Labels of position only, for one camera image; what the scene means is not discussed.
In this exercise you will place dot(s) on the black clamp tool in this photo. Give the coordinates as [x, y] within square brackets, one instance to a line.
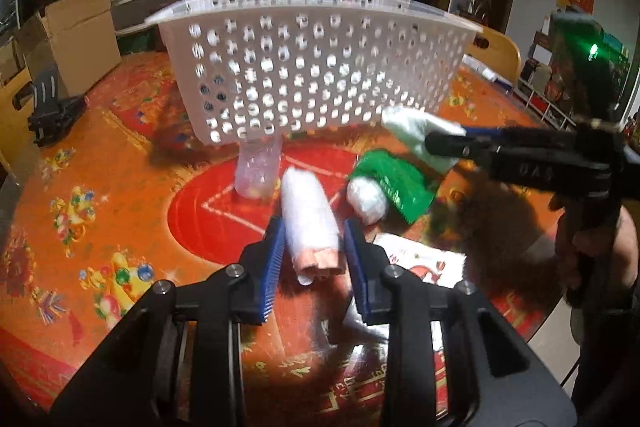
[50, 107]

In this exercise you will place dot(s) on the orange printed tablecloth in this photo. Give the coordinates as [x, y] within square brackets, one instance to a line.
[125, 207]

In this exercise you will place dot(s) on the wooden chair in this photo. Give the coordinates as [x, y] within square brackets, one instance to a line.
[492, 52]

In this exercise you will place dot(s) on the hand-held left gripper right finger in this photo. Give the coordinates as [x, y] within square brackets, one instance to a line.
[357, 272]

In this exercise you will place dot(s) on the clear plastic wrapper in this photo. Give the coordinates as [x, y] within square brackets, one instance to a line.
[365, 332]

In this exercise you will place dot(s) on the clear plastic bottle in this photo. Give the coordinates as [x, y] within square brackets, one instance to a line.
[257, 172]

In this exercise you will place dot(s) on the small white plastic bag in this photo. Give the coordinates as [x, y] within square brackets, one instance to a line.
[367, 202]

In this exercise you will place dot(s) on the pink and white roll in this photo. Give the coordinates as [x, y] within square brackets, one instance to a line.
[310, 227]

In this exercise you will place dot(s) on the white plastic packet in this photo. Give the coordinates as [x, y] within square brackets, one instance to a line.
[415, 129]

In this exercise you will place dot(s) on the low cluttered shelf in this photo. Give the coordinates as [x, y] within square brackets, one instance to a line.
[550, 92]

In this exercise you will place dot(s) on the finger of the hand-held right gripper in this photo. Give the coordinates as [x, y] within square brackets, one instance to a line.
[482, 133]
[452, 146]

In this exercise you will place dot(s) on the person's right hand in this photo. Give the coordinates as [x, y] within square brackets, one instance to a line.
[567, 247]

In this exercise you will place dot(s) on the green plastic packet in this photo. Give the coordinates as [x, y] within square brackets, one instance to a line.
[400, 182]

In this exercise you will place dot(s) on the white perforated plastic basket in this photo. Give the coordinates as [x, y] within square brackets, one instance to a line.
[310, 67]

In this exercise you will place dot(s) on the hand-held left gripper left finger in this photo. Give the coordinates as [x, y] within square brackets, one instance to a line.
[272, 267]

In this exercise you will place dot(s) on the brown cardboard box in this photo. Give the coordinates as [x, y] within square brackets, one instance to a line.
[70, 47]

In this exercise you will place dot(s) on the red and white flat packet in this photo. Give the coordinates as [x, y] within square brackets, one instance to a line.
[425, 267]

